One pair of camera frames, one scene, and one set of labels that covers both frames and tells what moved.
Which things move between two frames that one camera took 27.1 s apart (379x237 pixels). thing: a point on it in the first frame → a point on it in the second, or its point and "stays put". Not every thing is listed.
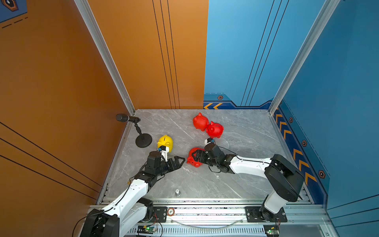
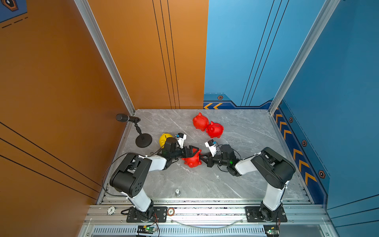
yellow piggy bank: x=165 y=140 stays put
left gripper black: x=172 y=167 → x=190 y=151
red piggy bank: x=191 y=160 stays put
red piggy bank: x=214 y=130 stays put
